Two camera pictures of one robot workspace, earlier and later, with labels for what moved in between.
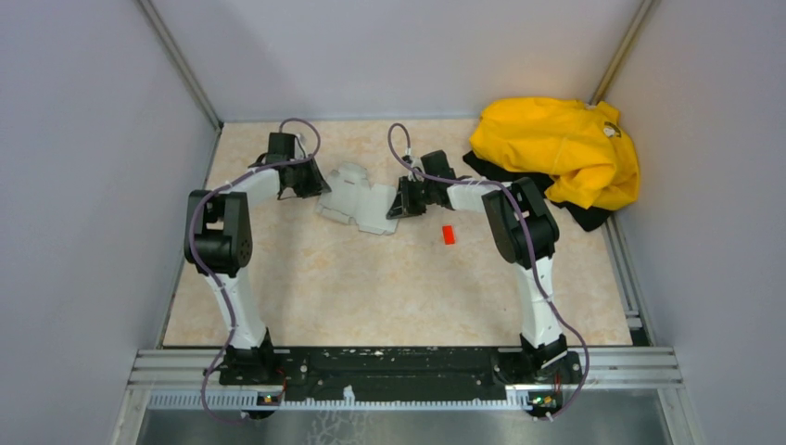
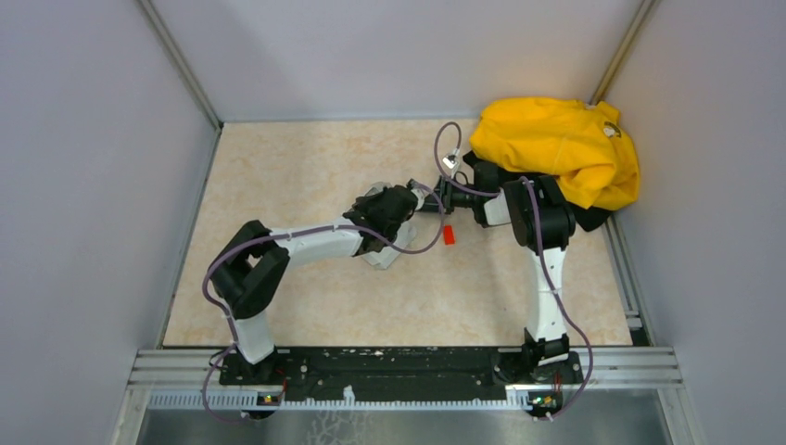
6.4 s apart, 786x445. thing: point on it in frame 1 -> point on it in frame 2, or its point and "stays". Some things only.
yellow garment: [582, 144] stays
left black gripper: [316, 185] -> [361, 203]
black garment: [585, 219] stays
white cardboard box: [351, 197] -> [405, 236]
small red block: [448, 233] stays
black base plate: [399, 375] stays
